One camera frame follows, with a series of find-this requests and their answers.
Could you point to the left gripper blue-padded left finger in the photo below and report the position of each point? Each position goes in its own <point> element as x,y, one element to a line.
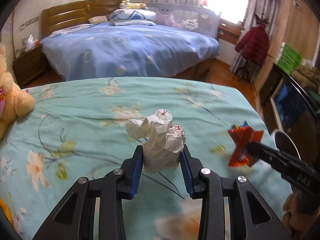
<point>73,216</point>

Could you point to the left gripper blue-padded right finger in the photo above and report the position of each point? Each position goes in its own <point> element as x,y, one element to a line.
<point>250,216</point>

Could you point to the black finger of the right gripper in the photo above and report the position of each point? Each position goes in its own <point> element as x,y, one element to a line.
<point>295,171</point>

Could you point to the small red snack wrapper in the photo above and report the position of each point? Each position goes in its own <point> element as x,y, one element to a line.
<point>242,136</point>

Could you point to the white paper ball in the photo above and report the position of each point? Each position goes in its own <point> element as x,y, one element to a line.
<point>164,140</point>

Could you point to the black trash bin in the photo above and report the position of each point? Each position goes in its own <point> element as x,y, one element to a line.
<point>284,143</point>

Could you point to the right hand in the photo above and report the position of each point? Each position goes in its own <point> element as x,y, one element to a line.
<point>296,223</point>

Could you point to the black tv cabinet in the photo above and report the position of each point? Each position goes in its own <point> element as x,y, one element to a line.
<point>289,108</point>

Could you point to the floral teal bedspread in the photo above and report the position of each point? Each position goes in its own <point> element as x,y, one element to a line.
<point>77,128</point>

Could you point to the brown folded blanket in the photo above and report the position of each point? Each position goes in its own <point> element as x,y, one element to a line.
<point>307,78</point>

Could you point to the stack of green boxes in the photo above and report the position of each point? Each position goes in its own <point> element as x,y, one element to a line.
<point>288,59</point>

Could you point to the dark red jacket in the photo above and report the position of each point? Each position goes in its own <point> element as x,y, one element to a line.
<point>254,45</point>

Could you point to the beige teddy bear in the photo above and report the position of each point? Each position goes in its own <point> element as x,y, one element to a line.
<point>15,103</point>

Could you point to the wooden window desk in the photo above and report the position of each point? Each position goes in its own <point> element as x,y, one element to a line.
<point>229,32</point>

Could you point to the wooden nightstand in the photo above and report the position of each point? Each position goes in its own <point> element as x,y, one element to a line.
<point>30,65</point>

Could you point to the blue bed quilt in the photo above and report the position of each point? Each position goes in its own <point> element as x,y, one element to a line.
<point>104,50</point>

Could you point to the purple plush toy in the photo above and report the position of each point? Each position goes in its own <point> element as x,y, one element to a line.
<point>167,20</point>

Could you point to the wooden headboard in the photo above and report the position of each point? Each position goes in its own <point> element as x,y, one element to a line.
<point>74,13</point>

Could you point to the blue white pillow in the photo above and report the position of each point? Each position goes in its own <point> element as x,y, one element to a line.
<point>123,17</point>

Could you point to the small yellow plush toy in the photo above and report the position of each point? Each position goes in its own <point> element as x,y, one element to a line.
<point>126,4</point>

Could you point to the white mesh bed rail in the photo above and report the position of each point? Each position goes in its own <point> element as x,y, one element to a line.
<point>191,18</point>

